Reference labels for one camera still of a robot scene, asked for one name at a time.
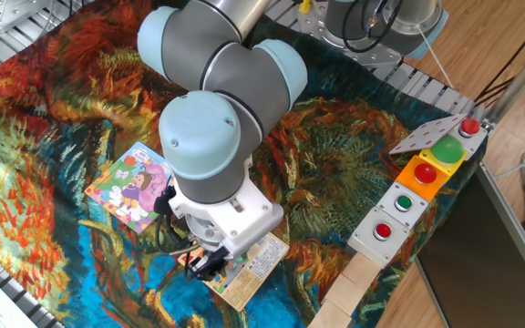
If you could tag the colourful girl puzzle board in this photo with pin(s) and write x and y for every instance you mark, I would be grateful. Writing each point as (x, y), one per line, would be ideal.
(126, 191)

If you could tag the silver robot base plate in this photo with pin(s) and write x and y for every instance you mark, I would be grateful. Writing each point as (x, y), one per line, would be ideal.
(372, 57)

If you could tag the aluminium corner post beam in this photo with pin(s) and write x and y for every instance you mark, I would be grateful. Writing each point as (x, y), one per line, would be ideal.
(517, 82)

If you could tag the dark grey panel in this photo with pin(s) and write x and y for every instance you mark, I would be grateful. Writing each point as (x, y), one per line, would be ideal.
(481, 264)

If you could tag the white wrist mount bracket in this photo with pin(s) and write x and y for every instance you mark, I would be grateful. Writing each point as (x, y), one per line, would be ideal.
(226, 218)

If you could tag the sunflower painting tablecloth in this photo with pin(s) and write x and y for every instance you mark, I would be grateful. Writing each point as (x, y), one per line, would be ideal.
(312, 136)

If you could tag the orange red-button box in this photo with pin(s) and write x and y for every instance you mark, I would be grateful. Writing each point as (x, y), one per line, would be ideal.
(425, 174)

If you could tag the silver perforated metal plate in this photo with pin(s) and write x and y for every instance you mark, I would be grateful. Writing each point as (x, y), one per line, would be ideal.
(12, 13)

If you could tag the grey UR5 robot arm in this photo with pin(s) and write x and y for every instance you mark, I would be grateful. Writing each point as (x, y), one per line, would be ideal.
(226, 73)

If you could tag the large grey red-button box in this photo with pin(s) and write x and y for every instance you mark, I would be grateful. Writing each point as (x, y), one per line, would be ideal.
(372, 241)

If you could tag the yellow green-dome button box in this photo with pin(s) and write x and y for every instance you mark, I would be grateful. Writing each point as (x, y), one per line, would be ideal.
(447, 149)

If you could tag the white card with red dots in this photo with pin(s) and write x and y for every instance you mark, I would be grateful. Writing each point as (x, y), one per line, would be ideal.
(426, 134)

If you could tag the yellow plastic clip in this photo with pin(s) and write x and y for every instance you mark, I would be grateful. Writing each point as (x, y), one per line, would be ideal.
(305, 6)

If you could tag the orange vehicle puzzle board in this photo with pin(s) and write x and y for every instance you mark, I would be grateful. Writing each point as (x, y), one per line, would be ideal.
(253, 273)

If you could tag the grey green-button box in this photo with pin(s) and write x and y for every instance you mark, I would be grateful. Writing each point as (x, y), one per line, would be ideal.
(403, 202)

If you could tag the small grey red-button box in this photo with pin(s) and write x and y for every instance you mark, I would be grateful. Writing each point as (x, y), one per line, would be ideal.
(469, 127)

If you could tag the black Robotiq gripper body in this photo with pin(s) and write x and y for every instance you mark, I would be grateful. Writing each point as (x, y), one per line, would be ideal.
(217, 257)

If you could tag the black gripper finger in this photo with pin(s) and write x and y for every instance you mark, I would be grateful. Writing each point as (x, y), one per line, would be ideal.
(197, 269)
(213, 273)

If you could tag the light wooden block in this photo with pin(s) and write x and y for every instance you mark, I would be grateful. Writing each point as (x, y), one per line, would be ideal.
(328, 316)
(343, 294)
(360, 271)

